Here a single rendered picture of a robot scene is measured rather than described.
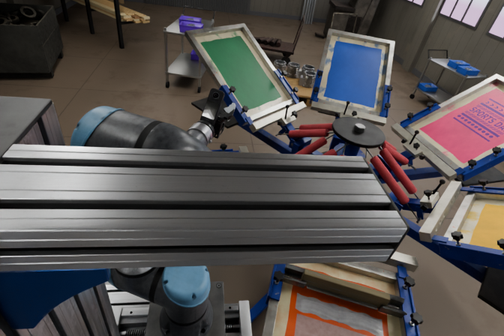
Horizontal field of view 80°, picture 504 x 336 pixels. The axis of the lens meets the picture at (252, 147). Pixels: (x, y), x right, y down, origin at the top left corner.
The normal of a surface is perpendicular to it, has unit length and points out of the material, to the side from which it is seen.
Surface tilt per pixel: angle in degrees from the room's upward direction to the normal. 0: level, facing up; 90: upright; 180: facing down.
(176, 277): 7
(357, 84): 32
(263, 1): 90
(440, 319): 0
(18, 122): 0
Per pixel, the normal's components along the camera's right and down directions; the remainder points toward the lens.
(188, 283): 0.25, -0.76
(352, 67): -0.02, -0.39
